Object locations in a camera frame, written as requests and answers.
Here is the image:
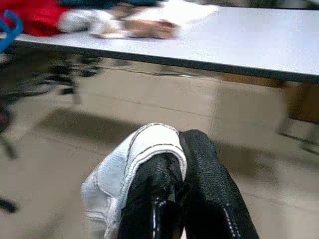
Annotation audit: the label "red garment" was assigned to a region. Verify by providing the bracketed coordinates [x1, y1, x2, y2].
[0, 0, 73, 37]

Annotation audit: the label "white denim shorts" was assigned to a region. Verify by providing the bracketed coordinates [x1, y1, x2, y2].
[81, 122, 187, 239]

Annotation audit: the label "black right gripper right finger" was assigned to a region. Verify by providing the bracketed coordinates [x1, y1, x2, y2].
[179, 128, 260, 239]

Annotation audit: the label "blue plastic hanger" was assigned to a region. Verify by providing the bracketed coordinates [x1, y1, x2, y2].
[0, 9, 24, 54]

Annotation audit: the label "white shirt with plaid lining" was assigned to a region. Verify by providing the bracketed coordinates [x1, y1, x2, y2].
[59, 9, 180, 40]

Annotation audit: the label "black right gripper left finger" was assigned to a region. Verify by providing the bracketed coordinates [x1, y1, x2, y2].
[118, 153, 185, 239]

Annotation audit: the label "white table with black legs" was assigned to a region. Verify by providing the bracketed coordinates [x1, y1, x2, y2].
[0, 4, 319, 84]

